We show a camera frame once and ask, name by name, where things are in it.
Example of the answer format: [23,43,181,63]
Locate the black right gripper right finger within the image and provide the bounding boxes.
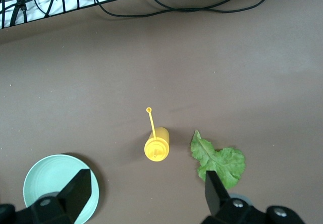
[201,170,306,224]

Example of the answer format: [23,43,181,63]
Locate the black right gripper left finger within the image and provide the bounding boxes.
[0,169,92,224]

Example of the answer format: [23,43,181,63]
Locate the green lettuce leaf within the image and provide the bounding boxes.
[190,130,246,190]

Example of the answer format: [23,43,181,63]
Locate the mint green plate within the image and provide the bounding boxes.
[23,154,100,223]

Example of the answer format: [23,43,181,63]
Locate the yellow squeeze bottle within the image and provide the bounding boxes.
[144,107,170,162]

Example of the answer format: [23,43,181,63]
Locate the thick braided black cable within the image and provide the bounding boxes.
[9,0,29,26]

